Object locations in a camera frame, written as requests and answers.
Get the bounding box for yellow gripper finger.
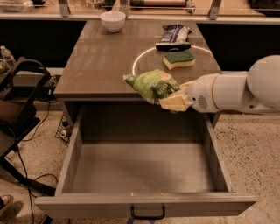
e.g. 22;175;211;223
159;81;192;111

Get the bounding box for green jalapeno chip bag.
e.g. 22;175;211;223
123;69;179;104

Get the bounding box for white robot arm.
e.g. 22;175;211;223
159;55;280;114

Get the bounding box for open grey top drawer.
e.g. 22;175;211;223
36;104;256;218

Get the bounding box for yellow green sponge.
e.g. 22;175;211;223
163;50;195;70

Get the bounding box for grey wooden cabinet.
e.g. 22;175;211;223
52;19;234;129

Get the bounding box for white ceramic bowl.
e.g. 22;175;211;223
100;10;126;32

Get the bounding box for black office chair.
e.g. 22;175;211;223
0;57;55;196

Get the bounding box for clear plastic water bottle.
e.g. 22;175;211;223
0;45;16;67

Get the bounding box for wire basket with bottles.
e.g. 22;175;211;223
55;116;72;144

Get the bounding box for black floor cable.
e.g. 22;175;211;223
12;100;60;224

